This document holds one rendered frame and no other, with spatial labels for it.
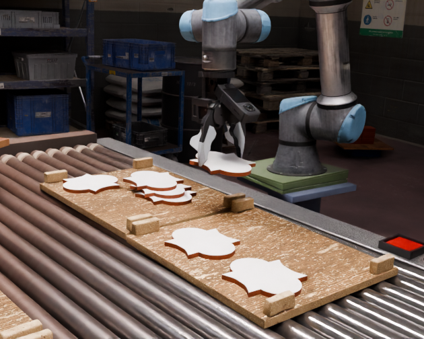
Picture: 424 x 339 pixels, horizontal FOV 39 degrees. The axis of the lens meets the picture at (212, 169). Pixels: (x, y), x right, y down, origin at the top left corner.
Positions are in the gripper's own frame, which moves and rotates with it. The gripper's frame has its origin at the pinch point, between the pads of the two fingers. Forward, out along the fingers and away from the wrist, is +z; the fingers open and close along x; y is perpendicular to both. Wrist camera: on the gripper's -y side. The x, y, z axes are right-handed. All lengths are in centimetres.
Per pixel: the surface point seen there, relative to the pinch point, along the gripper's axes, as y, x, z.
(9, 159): 74, 22, 10
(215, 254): -19.4, 17.5, 12.0
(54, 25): 413, -149, -26
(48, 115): 421, -143, 55
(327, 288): -39.3, 8.9, 14.0
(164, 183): 17.4, 4.0, 8.3
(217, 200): 7.3, -4.7, 11.8
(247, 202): -1.9, -6.1, 10.2
